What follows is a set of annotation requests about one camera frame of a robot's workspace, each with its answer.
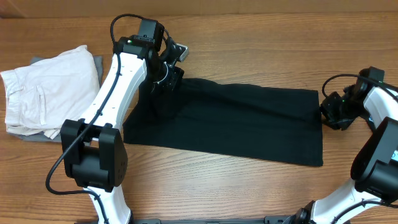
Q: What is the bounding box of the black t-shirt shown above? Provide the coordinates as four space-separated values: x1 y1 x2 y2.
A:
123 78 323 167

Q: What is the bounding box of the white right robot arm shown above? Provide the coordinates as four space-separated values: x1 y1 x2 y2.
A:
285 67 397 224

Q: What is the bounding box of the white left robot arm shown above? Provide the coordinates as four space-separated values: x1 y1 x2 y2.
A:
45 17 189 223

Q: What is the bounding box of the light blue printed garment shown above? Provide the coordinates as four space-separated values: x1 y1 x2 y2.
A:
391 150 398 161

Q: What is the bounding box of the white folded garment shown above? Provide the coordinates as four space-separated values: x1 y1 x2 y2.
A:
1 45 100 139

